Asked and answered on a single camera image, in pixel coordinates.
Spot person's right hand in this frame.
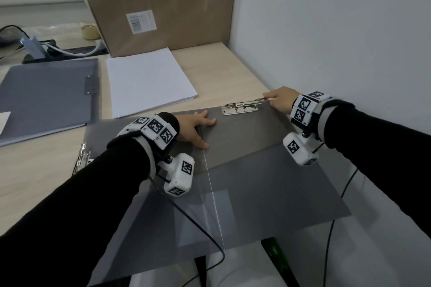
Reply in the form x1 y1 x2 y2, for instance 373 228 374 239
262 86 301 114

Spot person's left hand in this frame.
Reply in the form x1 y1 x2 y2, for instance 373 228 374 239
175 110 217 149

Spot stack of white papers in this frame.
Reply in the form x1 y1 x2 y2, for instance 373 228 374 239
106 47 198 119

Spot dark grey folder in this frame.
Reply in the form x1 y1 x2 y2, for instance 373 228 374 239
72 95 352 287

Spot light grey folder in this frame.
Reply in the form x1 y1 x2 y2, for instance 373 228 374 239
0 58 101 147

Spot person's left forearm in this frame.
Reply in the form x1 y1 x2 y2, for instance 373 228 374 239
0 112 181 287

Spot person's right forearm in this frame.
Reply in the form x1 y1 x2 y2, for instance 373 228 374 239
318 100 431 240

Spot right wrist marker band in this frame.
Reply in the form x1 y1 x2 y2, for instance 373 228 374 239
290 91 332 126

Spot wrist marker band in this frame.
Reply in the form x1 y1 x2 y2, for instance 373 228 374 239
116 114 179 149
290 91 332 126

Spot left wrist marker band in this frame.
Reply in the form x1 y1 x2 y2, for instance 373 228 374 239
116 114 179 149

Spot large flat cardboard package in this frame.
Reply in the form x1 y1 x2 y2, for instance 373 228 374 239
69 0 238 58

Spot beige tape roll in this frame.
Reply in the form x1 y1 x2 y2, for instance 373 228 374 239
82 23 98 39

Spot black phone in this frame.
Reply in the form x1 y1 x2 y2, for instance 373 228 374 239
22 46 109 64

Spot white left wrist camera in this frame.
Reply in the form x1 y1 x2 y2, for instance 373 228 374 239
158 152 196 198

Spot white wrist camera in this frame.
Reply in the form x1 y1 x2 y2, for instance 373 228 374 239
282 132 325 166
158 152 196 198

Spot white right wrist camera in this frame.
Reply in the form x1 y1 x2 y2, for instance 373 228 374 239
282 132 325 166

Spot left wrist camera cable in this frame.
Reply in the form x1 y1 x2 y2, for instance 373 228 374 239
148 175 226 272

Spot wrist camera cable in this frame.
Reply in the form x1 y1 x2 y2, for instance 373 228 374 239
323 167 359 287
148 175 226 272

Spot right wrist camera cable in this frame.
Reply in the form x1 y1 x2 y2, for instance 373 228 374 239
323 167 359 287

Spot long black cable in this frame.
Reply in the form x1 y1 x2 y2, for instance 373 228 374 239
0 25 27 62

